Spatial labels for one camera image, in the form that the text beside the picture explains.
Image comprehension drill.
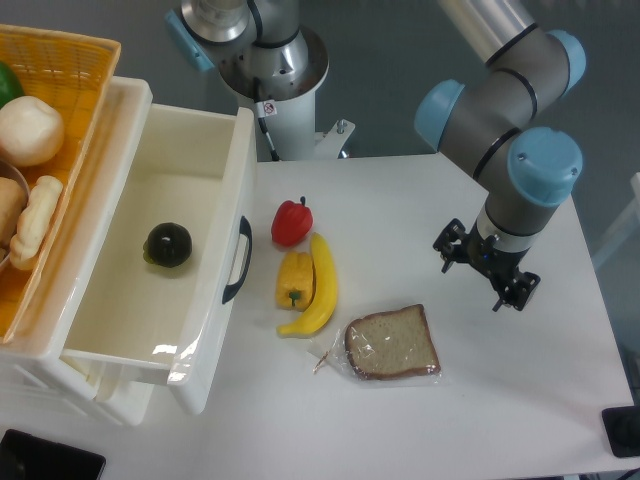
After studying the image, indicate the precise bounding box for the yellow banana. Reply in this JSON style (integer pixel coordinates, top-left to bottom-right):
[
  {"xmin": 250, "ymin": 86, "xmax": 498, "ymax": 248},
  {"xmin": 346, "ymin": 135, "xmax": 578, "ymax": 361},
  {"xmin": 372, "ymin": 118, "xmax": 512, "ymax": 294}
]
[{"xmin": 276, "ymin": 233, "xmax": 338, "ymax": 338}]

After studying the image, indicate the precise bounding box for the yellow bell pepper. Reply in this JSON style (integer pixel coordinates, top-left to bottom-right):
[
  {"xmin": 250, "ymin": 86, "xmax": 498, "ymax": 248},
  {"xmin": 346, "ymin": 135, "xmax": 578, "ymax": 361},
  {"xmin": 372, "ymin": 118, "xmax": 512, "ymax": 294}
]
[{"xmin": 275, "ymin": 251, "xmax": 315, "ymax": 311}]

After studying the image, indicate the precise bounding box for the red bell pepper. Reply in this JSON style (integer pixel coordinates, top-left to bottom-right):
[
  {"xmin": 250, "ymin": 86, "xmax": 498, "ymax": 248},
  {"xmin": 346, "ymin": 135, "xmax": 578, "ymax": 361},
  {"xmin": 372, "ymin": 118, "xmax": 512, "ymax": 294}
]
[{"xmin": 271, "ymin": 196, "xmax": 314, "ymax": 247}]

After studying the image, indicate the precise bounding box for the round white bun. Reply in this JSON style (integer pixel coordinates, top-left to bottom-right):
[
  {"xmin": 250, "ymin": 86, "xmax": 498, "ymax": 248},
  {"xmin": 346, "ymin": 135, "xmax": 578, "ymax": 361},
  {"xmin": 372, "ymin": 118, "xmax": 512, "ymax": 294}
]
[{"xmin": 1, "ymin": 96, "xmax": 65, "ymax": 167}]

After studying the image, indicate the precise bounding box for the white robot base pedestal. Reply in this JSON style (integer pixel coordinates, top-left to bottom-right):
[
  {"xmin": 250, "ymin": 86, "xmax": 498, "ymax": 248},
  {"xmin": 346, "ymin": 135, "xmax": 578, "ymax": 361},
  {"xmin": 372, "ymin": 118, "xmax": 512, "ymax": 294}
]
[{"xmin": 218, "ymin": 26, "xmax": 355, "ymax": 162}]

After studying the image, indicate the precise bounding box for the long beige bread roll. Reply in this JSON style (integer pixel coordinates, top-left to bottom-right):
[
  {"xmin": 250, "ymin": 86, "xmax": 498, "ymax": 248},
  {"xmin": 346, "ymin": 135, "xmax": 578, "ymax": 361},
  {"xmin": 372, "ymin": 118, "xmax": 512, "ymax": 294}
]
[{"xmin": 9, "ymin": 175, "xmax": 63, "ymax": 271}]

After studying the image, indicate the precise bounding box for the green vegetable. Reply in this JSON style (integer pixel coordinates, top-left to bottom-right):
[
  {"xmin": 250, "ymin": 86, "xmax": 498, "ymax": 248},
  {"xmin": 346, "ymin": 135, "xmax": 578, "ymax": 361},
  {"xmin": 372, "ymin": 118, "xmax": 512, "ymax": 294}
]
[{"xmin": 0, "ymin": 61, "xmax": 25, "ymax": 108}]

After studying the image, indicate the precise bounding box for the black device bottom left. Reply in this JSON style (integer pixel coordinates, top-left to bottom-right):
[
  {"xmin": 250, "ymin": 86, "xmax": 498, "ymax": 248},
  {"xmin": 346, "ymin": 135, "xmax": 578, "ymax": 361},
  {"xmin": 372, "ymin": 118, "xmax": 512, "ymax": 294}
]
[{"xmin": 1, "ymin": 429, "xmax": 106, "ymax": 479}]

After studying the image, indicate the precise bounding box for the orange wicker basket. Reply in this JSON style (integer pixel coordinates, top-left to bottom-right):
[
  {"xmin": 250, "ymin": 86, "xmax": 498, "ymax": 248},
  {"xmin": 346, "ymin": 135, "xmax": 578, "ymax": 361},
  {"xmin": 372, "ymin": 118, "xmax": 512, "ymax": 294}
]
[{"xmin": 1, "ymin": 24, "xmax": 121, "ymax": 343}]

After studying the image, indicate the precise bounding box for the white top drawer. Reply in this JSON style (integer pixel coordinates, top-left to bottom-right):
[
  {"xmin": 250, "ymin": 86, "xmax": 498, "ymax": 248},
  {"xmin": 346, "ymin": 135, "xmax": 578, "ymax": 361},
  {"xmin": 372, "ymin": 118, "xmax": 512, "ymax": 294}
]
[{"xmin": 63, "ymin": 105, "xmax": 256, "ymax": 425}]

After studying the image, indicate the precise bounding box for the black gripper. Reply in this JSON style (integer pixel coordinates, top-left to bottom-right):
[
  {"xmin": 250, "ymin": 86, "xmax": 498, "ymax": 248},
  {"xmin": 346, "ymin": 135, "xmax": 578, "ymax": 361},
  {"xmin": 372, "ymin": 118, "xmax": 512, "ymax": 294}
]
[{"xmin": 433, "ymin": 218, "xmax": 541, "ymax": 312}]

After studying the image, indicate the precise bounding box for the black device right edge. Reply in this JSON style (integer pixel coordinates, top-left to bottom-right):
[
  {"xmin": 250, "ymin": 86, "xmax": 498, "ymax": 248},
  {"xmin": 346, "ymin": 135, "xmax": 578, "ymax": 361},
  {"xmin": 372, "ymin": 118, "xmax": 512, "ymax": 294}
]
[{"xmin": 601, "ymin": 406, "xmax": 639, "ymax": 458}]

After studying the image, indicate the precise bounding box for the dark green avocado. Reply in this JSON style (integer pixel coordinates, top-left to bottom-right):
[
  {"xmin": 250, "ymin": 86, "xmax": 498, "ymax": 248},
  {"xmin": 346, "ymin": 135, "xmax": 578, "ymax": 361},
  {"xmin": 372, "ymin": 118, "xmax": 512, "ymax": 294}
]
[{"xmin": 143, "ymin": 222, "xmax": 193, "ymax": 268}]

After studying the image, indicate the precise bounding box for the dark blue drawer handle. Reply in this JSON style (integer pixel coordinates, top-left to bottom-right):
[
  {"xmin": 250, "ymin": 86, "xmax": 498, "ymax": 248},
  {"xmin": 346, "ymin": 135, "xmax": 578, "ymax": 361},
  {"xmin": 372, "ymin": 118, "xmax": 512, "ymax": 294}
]
[{"xmin": 222, "ymin": 216, "xmax": 253, "ymax": 304}]

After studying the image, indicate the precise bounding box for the black cable on pedestal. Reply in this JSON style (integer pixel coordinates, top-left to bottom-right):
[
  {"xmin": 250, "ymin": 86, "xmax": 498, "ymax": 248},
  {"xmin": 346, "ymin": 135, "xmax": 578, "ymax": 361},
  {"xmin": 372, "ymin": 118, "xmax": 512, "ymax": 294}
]
[{"xmin": 253, "ymin": 78, "xmax": 281, "ymax": 163}]

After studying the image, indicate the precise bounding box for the brown bread in bowl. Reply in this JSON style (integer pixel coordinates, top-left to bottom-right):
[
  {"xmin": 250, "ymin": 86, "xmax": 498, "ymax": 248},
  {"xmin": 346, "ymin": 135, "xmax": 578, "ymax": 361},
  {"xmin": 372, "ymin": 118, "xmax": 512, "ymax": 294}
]
[{"xmin": 0, "ymin": 177, "xmax": 26, "ymax": 249}]

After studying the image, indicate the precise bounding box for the bread slice in plastic bag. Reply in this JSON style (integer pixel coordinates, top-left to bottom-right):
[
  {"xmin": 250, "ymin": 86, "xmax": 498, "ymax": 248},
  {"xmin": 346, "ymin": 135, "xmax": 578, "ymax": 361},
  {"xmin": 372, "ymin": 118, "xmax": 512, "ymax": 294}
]
[{"xmin": 310, "ymin": 304, "xmax": 443, "ymax": 387}]

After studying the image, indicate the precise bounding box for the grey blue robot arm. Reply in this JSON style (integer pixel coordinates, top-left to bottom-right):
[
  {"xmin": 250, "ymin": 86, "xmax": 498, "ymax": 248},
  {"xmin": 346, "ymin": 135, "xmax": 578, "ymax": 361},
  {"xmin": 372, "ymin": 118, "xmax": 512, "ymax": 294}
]
[{"xmin": 414, "ymin": 1, "xmax": 586, "ymax": 311}]

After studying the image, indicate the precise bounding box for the white drawer cabinet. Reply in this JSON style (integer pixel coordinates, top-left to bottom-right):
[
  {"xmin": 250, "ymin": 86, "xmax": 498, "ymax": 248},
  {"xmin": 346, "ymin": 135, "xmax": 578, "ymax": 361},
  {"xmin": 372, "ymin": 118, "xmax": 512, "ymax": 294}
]
[{"xmin": 1, "ymin": 77, "xmax": 153, "ymax": 419}]

